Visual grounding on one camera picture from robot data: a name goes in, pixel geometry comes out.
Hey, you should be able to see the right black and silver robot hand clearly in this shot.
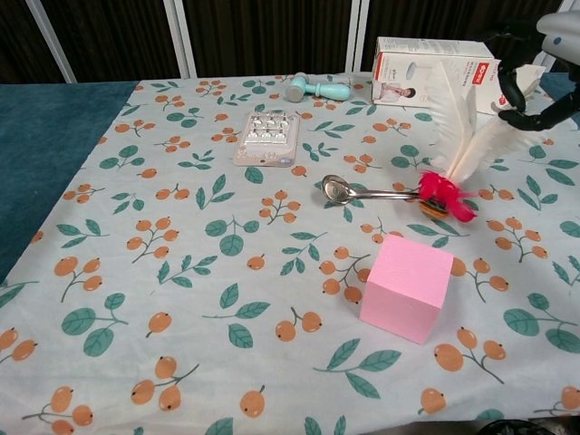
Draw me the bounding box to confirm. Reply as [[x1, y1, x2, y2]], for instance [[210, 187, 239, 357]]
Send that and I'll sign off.
[[484, 11, 580, 134]]

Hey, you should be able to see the white feather shuttlecock red tuft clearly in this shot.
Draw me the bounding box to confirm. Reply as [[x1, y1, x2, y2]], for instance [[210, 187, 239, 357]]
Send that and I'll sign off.
[[416, 61, 548, 225]]

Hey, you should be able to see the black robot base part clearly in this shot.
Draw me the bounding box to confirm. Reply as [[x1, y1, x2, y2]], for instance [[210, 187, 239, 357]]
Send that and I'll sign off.
[[474, 419, 553, 435]]

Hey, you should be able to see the white desk lamp carton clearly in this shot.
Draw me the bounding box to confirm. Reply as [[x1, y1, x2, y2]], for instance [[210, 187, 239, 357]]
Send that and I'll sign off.
[[370, 35, 547, 117]]

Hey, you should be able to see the teal facial roller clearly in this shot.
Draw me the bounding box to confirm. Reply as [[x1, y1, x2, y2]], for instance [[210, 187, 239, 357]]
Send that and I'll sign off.
[[285, 72, 353, 102]]

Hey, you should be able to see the shiny metal spoon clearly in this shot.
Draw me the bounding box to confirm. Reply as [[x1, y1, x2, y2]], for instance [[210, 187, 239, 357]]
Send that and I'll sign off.
[[321, 174, 423, 208]]

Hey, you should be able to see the dark pleated curtain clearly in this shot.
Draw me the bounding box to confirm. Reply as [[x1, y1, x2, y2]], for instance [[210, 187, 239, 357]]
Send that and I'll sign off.
[[0, 0, 580, 85]]

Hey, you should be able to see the pink foam cube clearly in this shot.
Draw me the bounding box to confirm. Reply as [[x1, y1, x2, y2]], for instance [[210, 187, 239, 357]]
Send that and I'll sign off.
[[359, 234, 455, 346]]

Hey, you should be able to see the blister pack of small items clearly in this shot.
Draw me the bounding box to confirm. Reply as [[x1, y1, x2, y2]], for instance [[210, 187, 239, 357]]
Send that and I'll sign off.
[[232, 111, 303, 168]]

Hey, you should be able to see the floral fruit print tablecloth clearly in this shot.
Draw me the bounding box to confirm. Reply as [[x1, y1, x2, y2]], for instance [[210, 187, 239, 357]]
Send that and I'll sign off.
[[0, 71, 580, 435]]

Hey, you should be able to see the teal plush table cover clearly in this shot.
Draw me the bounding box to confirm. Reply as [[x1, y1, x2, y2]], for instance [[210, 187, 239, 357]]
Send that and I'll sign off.
[[0, 72, 580, 285]]

